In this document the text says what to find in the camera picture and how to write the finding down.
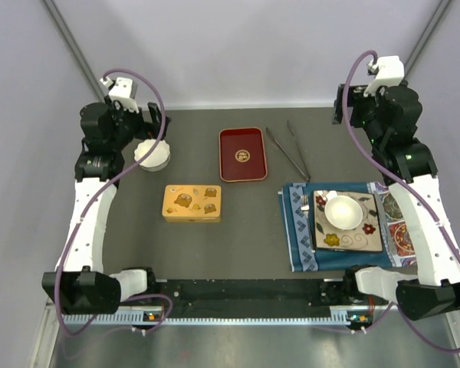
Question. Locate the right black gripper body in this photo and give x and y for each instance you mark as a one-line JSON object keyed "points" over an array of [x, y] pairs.
{"points": [[363, 110]]}

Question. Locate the floral square plate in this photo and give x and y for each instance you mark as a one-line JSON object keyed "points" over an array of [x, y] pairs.
{"points": [[366, 237]]}

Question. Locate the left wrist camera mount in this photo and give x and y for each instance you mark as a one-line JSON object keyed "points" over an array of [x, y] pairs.
{"points": [[122, 92]]}

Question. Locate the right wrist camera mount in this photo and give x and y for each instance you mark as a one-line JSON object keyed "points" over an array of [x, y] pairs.
{"points": [[388, 71]]}

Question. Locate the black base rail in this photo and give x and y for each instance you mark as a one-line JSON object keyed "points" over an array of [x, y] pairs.
{"points": [[262, 298]]}

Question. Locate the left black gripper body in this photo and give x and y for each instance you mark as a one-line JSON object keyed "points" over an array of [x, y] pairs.
{"points": [[129, 125]]}

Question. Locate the blue patterned cloth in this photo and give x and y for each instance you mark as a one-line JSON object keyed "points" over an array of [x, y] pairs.
{"points": [[295, 226]]}

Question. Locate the silver tin lid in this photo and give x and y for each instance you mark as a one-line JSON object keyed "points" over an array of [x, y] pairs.
{"points": [[192, 199]]}

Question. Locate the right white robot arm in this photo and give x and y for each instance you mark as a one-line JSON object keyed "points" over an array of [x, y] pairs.
{"points": [[388, 118]]}

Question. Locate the red lacquer tray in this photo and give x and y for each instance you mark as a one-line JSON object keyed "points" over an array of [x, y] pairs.
{"points": [[242, 155]]}

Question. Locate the silver fork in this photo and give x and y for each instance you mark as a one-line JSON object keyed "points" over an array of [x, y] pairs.
{"points": [[305, 208]]}

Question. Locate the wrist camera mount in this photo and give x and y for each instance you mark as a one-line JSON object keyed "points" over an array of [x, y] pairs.
{"points": [[388, 71], [122, 92]]}

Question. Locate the gold cookie tin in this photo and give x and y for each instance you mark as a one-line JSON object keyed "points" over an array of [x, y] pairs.
{"points": [[176, 217]]}

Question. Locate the metal tongs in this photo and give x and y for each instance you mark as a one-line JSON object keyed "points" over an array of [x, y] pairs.
{"points": [[301, 167]]}

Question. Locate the white scalloped dish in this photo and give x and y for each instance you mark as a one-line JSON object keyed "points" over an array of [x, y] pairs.
{"points": [[157, 160]]}

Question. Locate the white bowl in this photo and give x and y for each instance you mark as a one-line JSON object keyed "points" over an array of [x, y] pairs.
{"points": [[343, 212]]}

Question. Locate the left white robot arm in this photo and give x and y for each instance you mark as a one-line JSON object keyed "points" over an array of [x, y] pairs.
{"points": [[79, 284]]}

